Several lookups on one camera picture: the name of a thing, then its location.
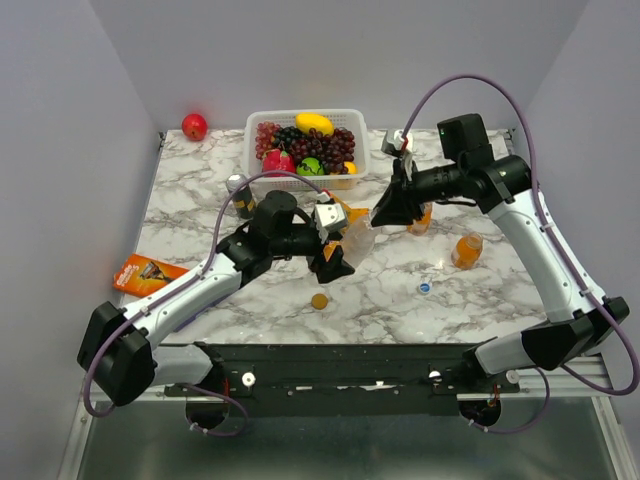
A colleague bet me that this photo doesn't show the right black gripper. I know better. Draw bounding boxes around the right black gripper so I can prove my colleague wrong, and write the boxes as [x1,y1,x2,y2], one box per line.
[371,157,464,226]

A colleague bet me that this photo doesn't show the clear plastic bottle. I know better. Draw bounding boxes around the clear plastic bottle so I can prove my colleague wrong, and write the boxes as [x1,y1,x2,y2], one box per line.
[341,214,381,269]

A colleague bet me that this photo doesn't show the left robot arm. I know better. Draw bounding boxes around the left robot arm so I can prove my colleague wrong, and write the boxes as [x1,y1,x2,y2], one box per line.
[77,190,354,406]

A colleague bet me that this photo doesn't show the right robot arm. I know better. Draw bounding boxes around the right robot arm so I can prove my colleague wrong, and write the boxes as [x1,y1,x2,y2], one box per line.
[371,114,629,392]

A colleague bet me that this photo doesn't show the orange juice bottle back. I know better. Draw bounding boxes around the orange juice bottle back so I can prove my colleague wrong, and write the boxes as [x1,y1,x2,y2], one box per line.
[407,203,433,236]

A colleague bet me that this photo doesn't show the orange juice bottle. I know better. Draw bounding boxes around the orange juice bottle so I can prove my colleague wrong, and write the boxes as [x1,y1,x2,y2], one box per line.
[407,203,433,236]
[451,232,483,270]

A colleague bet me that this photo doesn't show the brown bottle cap near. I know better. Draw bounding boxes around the brown bottle cap near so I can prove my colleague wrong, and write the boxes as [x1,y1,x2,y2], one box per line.
[311,293,329,310]

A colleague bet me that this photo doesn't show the orange juice bottle right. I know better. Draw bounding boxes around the orange juice bottle right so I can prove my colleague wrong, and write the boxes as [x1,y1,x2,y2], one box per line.
[451,232,483,270]

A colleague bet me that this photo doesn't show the orange mango gummy bag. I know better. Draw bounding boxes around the orange mango gummy bag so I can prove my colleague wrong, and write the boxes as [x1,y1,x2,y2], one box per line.
[323,190,369,261]

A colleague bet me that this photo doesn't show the small yellow lemon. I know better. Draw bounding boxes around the small yellow lemon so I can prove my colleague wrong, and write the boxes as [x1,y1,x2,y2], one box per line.
[342,161,358,175]

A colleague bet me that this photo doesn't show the dark red grape bunch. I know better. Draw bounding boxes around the dark red grape bunch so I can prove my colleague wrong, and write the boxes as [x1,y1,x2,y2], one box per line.
[284,129,355,175]

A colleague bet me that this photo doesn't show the green lime ball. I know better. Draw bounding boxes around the green lime ball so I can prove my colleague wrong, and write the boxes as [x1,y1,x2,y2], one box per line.
[296,157,325,176]

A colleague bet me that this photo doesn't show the black spray can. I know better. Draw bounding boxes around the black spray can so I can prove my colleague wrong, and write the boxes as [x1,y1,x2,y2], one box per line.
[226,174,256,220]

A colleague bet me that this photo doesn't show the purple candy package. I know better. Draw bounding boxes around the purple candy package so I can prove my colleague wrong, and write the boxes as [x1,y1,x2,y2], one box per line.
[173,300,220,333]

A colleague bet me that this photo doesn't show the red dragon fruit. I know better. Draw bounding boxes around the red dragon fruit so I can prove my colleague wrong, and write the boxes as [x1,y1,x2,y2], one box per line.
[262,148,296,177]

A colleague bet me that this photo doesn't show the yellow mango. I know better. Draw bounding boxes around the yellow mango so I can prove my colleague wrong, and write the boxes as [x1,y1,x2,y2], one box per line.
[295,112,335,136]

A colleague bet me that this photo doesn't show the dark purple grape bunch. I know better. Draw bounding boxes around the dark purple grape bunch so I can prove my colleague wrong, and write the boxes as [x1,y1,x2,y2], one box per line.
[272,126,306,149]

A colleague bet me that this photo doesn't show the orange razor box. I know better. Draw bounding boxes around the orange razor box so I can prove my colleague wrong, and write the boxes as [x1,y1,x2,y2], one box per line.
[112,254,188,297]

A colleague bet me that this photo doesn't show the red apple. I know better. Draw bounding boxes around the red apple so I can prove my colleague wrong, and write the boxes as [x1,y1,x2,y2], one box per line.
[181,113,208,142]

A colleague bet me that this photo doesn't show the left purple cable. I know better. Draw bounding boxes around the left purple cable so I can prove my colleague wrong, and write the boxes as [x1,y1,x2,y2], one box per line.
[82,170,331,419]

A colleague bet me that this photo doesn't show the black base frame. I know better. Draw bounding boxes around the black base frame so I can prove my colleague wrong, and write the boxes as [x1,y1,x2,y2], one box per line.
[154,342,519,418]

